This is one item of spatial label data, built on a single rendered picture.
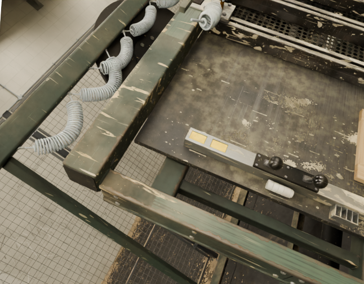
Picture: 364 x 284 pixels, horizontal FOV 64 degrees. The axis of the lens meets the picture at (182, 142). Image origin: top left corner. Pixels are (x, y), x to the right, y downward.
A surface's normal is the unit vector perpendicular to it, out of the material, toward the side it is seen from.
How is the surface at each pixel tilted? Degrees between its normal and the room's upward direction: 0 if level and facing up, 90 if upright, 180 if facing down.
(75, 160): 59
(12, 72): 90
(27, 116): 90
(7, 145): 90
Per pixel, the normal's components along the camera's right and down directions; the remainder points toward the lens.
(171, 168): 0.11, -0.53
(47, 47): 0.55, -0.25
